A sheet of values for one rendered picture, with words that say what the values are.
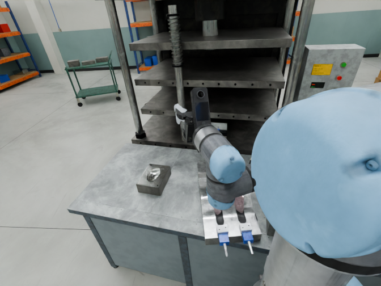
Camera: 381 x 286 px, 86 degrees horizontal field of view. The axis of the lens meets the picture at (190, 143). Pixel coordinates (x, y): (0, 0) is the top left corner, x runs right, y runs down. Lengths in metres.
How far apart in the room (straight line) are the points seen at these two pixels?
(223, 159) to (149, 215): 0.84
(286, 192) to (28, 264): 2.37
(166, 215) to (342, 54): 1.40
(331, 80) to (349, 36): 6.98
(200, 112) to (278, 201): 0.43
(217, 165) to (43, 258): 2.13
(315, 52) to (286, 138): 1.42
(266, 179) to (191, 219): 0.98
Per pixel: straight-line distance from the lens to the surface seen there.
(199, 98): 0.59
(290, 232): 0.19
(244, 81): 1.51
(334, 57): 1.62
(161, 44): 1.61
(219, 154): 0.45
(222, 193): 0.53
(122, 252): 1.74
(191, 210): 1.19
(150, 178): 1.34
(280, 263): 0.30
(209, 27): 1.74
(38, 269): 2.37
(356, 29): 8.65
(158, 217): 1.20
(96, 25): 8.27
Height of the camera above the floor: 1.74
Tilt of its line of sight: 34 degrees down
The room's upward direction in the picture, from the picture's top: 4 degrees counter-clockwise
